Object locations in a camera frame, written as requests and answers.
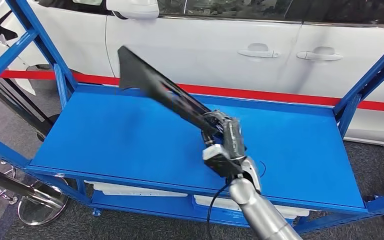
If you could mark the blue steel shelf rack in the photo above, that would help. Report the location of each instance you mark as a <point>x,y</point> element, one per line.
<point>112,139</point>

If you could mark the white car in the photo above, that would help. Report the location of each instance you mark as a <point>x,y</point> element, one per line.
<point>178,49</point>

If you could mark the chrome stanchion post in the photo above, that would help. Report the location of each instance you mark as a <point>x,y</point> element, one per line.
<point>43,205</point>
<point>46,126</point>

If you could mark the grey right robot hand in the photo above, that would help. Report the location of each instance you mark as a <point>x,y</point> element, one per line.
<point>233,136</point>

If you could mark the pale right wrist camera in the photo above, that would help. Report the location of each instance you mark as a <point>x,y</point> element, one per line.
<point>222,164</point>

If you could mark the red barrier belt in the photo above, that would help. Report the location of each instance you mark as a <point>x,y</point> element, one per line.
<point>278,97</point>

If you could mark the white plastic crate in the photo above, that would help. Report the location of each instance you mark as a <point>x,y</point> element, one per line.
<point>129,191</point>
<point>208,201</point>

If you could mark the black plastic car part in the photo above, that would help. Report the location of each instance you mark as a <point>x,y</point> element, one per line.
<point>139,73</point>

